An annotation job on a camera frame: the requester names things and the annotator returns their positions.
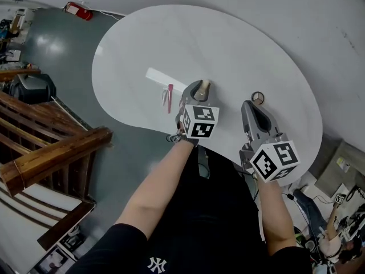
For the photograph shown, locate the pink lip gloss tube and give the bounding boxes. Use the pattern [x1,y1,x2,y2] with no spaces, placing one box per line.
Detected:
[167,84,175,114]

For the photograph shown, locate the person's left forearm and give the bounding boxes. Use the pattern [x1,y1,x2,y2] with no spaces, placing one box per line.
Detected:
[115,140,197,239]

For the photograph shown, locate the black bag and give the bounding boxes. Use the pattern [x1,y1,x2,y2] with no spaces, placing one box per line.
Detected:
[8,72,57,104]

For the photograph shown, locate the grey wooden cabinet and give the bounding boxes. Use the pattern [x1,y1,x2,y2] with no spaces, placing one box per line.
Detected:
[309,140,365,199]

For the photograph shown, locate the person's black trousers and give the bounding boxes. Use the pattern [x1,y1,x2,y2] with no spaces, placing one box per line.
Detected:
[182,147,259,211]

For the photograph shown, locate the beige makeup sponge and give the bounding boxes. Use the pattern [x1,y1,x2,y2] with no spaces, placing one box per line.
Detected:
[196,79,212,101]

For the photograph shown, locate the small round metal tin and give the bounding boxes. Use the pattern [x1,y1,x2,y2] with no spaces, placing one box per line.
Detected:
[250,91,265,106]

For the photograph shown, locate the person's right forearm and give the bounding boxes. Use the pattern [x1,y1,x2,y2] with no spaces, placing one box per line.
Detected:
[256,178,297,256]

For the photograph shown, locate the yellow white paper label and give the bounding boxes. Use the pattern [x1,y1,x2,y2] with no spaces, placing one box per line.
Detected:
[335,156,351,174]

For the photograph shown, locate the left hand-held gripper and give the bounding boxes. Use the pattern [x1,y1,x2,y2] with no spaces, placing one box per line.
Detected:
[179,80,220,139]

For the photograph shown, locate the white kidney-shaped table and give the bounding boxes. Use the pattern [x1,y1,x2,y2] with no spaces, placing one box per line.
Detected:
[91,4,323,187]

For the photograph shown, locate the brown wooden stair railing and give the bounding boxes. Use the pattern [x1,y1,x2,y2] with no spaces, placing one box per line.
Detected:
[0,68,113,251]

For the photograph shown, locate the person's black t-shirt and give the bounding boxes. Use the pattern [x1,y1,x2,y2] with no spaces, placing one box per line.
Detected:
[65,192,313,274]

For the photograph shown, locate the red fire extinguisher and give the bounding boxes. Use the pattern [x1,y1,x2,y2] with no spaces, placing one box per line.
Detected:
[63,1,94,22]

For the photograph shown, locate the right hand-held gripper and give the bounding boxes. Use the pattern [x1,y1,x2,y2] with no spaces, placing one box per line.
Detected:
[239,100,301,184]

